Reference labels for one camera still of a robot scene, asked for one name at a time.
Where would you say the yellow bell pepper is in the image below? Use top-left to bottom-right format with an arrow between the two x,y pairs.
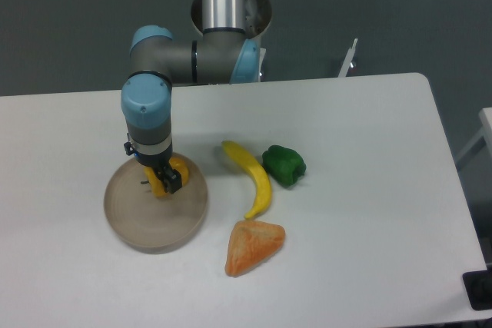
144,156 -> 189,197

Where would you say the black device at table edge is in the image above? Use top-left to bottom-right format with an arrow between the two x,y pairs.
462,270 -> 491,311

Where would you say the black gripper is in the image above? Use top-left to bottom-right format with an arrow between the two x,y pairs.
124,133 -> 182,194

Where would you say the white metal frame bracket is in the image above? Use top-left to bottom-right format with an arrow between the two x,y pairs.
337,38 -> 358,78

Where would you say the green bell pepper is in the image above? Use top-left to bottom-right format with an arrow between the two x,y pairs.
261,145 -> 307,187

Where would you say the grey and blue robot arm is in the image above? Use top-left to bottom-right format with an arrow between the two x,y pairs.
121,0 -> 260,194

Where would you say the yellow banana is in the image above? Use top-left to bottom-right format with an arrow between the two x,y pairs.
221,141 -> 273,220

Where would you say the white side table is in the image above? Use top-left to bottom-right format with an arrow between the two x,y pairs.
454,108 -> 491,171

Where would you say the beige round plate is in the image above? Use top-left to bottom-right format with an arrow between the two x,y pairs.
104,154 -> 208,253

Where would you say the orange triangular bread piece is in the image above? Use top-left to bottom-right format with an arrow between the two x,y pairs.
224,220 -> 286,277

